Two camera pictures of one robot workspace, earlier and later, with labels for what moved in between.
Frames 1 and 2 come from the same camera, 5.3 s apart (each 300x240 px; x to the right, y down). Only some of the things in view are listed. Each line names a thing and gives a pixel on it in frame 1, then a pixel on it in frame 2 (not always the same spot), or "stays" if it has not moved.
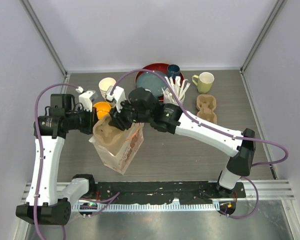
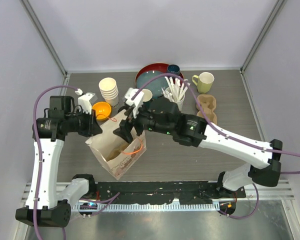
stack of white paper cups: x=104 y=84 stays
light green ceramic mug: x=205 y=81 stays
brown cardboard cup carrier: x=105 y=132 -> x=115 y=150
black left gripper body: x=82 y=120 stays
